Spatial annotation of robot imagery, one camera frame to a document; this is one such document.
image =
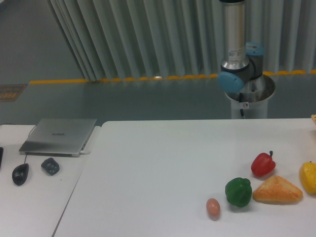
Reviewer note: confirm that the black computer mouse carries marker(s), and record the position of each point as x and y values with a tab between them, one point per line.
20	174

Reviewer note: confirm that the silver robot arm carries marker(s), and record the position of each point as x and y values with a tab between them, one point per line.
242	61

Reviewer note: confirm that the triangular toy bread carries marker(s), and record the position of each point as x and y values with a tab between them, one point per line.
277	190

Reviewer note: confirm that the wooden basket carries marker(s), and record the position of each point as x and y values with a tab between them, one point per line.
313	117

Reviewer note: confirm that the grey pleated curtain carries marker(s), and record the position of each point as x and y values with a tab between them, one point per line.
123	39

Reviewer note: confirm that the silver closed laptop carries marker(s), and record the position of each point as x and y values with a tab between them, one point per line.
59	137

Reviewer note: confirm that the brown toy egg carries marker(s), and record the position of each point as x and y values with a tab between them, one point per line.
213	207

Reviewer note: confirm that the green toy bell pepper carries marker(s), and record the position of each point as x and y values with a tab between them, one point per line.
238	192

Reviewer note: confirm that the red toy bell pepper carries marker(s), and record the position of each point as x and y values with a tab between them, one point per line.
263	164

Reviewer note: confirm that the dark grey small gadget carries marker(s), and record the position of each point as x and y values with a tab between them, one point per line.
50	166

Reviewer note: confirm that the yellow toy bell pepper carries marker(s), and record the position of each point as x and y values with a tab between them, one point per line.
307	173

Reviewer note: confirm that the black device at edge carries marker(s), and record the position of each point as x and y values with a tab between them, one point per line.
1	155

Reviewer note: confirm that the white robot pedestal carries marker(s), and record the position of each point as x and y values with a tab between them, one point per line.
252	101

